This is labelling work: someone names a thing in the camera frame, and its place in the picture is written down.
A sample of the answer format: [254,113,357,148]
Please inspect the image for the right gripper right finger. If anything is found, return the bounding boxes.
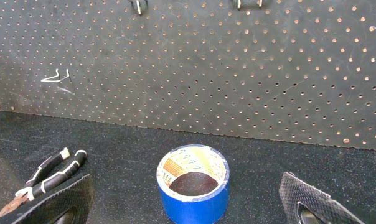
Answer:
[278,171,368,224]

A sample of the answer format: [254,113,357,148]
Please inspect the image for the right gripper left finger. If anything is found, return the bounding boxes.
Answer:
[0,173,95,224]

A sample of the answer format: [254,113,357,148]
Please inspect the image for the black and white pliers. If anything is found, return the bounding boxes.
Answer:
[0,147,88,220]

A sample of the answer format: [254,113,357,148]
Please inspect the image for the black pegboard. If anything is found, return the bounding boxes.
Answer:
[0,0,376,152]

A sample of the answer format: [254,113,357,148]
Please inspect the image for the roll of blue tape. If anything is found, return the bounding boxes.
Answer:
[156,144,231,224]

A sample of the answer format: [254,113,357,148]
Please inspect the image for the metal hook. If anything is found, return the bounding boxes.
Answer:
[232,0,266,11]
[40,68,71,84]
[129,0,149,16]

